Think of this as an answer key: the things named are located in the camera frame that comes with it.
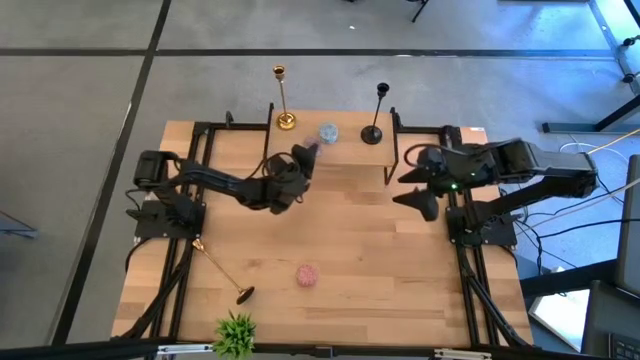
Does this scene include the dark grey monitor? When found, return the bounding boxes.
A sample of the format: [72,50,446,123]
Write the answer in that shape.
[614,154,640,296]

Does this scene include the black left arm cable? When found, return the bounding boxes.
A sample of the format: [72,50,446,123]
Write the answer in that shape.
[249,151,301,176]

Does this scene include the black candlestick holder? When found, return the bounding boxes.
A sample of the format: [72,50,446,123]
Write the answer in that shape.
[360,82,391,146]

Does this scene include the gold candlestick holder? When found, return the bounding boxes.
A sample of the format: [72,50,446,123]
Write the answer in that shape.
[192,237,258,305]
[272,63,299,132]

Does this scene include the black-legged desk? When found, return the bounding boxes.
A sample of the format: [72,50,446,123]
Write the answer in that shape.
[542,0,640,135]

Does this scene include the pink patterned candle tin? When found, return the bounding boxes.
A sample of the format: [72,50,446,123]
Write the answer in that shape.
[294,263,320,289]

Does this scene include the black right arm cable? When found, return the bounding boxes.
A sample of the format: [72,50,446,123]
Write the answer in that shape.
[402,142,436,170]

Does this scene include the black aluminium table frame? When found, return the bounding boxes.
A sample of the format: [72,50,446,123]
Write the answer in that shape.
[119,110,534,349]

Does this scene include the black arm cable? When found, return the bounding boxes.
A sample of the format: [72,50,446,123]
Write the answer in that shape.
[249,151,301,176]
[402,142,436,170]

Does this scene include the black overhead rig bar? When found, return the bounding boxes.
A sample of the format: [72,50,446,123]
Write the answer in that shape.
[0,338,640,360]

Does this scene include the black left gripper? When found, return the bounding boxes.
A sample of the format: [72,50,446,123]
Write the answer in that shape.
[259,143,315,216]

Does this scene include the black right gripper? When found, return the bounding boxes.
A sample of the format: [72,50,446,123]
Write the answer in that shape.
[392,145,489,222]

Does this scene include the wooden shelf riser black legs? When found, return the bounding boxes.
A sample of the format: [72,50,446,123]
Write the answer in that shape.
[263,102,401,186]

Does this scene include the black keyboard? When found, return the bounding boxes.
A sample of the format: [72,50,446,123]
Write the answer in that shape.
[607,332,640,360]

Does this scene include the yellow hanging cord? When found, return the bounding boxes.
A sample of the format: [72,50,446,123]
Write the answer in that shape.
[569,128,640,162]

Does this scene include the blue patterned candle tin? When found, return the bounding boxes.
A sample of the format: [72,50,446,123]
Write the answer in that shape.
[318,122,340,146]

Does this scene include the green artificial plant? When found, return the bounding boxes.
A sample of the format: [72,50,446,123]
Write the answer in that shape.
[212,309,259,360]

